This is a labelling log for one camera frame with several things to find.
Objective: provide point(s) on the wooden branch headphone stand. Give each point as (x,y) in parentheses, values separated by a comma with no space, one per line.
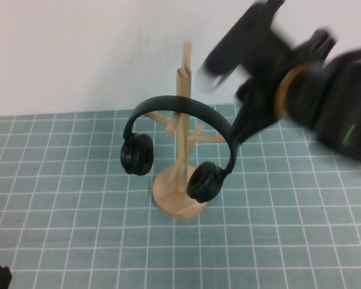
(180,120)

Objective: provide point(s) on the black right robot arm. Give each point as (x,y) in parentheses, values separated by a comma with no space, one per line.
(334,99)

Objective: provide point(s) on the teal white-grid tablecloth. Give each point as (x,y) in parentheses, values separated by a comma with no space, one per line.
(78,210)

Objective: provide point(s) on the black over-ear headphones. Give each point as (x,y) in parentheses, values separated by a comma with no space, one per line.
(137,153)

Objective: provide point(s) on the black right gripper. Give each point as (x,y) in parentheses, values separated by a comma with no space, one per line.
(267,63)

